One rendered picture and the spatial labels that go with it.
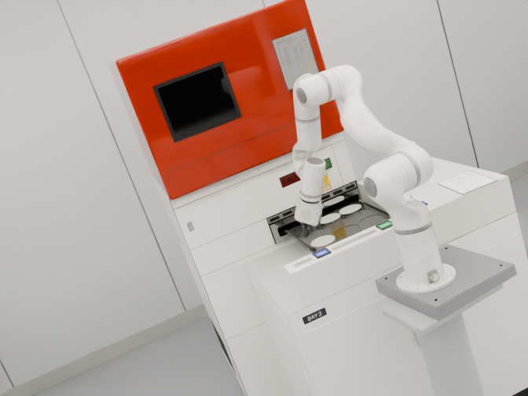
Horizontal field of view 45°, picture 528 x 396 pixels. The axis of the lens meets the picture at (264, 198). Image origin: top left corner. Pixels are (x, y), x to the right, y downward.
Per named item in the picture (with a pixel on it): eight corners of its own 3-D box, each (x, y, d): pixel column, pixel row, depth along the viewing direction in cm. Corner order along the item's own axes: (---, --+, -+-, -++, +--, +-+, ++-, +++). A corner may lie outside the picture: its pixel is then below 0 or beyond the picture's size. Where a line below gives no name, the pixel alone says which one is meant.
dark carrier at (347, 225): (288, 231, 280) (287, 230, 280) (357, 201, 287) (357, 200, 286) (315, 252, 248) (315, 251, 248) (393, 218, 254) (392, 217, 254)
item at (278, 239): (275, 243, 285) (269, 225, 282) (362, 206, 293) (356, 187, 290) (276, 244, 283) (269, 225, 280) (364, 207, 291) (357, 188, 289)
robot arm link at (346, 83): (393, 204, 196) (431, 185, 203) (405, 183, 186) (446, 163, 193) (305, 91, 216) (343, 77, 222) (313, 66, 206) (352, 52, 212)
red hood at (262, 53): (151, 173, 333) (106, 62, 317) (291, 118, 348) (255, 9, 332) (170, 201, 262) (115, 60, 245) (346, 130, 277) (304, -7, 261)
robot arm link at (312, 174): (296, 186, 250) (306, 197, 243) (299, 155, 244) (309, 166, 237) (315, 184, 253) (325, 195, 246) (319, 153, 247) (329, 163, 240)
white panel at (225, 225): (201, 280, 281) (168, 198, 270) (364, 210, 296) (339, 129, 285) (202, 282, 278) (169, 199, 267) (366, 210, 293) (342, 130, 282)
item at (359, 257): (294, 299, 233) (282, 265, 229) (423, 240, 243) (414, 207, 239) (302, 309, 224) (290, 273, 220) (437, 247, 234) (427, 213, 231)
